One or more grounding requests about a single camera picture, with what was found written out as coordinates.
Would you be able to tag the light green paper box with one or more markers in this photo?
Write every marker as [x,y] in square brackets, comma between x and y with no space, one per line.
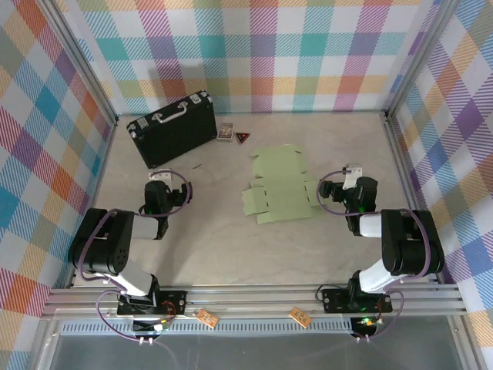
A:
[285,192]

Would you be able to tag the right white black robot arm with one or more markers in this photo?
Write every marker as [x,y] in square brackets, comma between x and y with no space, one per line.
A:
[408,239]

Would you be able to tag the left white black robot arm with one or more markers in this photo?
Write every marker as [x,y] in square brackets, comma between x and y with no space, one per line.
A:
[142,227]

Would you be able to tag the small playing card box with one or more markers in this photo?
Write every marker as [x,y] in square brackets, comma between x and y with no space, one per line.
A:
[226,132]

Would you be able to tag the black red triangular badge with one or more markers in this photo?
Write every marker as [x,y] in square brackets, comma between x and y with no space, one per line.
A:
[242,136]

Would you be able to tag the small green controller board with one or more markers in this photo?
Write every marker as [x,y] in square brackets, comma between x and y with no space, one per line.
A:
[366,321]
[163,327]

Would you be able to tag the small orange circuit board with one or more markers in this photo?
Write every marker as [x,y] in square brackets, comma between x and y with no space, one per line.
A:
[206,318]
[300,317]

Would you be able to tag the grey metal panel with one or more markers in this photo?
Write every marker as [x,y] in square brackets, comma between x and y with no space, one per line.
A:
[250,352]

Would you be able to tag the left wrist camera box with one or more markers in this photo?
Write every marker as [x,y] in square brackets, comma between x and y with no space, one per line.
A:
[161,175]

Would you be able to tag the aluminium side rail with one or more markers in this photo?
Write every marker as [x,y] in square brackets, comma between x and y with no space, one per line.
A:
[404,173]

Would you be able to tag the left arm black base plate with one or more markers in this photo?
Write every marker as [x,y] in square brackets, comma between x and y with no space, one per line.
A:
[173,302]

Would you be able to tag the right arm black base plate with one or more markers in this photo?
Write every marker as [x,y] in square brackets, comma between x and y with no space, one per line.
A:
[335,300]

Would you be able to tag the long aluminium frame rail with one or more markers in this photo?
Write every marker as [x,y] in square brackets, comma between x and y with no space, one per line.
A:
[250,300]

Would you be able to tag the aluminium corner post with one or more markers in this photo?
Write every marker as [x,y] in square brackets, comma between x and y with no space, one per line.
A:
[81,58]
[418,58]

